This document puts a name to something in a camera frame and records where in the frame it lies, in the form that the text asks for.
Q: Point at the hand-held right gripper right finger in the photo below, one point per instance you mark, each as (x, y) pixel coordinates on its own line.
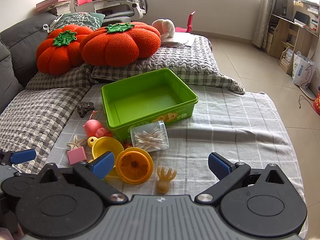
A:
(220, 167)

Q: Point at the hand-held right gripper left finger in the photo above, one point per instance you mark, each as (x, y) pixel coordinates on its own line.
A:
(102, 166)

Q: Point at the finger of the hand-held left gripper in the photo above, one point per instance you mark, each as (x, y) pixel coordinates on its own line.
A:
(22, 156)

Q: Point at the yellow toy bowl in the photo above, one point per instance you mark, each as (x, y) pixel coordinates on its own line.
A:
(105, 146)

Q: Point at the small pink block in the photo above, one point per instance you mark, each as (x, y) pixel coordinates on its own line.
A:
(77, 155)

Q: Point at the orange toy cup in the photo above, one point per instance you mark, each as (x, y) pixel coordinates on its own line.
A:
(135, 166)

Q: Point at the small orange toy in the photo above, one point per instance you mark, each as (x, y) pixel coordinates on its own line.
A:
(128, 145)

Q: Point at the dried starfish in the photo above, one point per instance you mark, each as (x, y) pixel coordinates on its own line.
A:
(75, 142)

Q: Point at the pink rubber toy figure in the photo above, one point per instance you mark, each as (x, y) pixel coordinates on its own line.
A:
(93, 127)

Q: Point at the clear cotton swab jar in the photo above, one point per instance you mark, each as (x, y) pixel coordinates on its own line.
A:
(150, 138)

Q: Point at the tan rubber toy hand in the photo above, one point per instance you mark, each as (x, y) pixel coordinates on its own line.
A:
(165, 182)

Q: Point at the tortoiseshell hair claw clip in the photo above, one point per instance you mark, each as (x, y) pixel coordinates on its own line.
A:
(83, 108)

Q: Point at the green plastic box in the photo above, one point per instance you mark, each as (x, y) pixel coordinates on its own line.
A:
(150, 100)

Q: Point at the grey grid cloth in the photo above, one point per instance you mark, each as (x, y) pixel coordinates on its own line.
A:
(237, 120)

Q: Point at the small orange pumpkin cushion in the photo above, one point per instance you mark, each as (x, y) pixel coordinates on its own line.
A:
(57, 55)

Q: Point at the grey sofa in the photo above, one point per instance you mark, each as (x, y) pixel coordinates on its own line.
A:
(22, 45)

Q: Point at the grey checkered quilt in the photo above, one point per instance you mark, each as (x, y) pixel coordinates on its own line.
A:
(175, 60)

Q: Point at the colourful floor toy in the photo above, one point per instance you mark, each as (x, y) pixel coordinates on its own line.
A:
(317, 102)

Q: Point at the large orange pumpkin cushion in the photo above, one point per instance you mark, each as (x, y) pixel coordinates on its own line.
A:
(120, 45)

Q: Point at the white paper bag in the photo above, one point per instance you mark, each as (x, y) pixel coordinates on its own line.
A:
(302, 72)

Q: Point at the white papers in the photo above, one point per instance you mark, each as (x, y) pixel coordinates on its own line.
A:
(183, 40)

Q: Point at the wooden shelf unit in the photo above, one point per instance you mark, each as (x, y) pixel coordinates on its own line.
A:
(282, 35)

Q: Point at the green leaf print pillow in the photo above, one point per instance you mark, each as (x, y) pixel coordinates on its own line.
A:
(82, 20)

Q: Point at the red plastic chair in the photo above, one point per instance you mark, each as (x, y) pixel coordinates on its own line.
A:
(190, 21)

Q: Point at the pink and white plush toy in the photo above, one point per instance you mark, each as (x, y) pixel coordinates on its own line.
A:
(165, 28)

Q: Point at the stack of books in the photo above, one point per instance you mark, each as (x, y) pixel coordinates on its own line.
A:
(55, 5)

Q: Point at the beige curtain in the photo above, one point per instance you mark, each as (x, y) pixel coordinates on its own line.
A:
(267, 12)

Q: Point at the white office chair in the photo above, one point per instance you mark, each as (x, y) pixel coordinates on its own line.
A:
(136, 5)

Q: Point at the red plastic basket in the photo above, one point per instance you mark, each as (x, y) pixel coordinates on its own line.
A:
(84, 0)

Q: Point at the black laptop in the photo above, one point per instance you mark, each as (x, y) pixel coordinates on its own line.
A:
(301, 18)

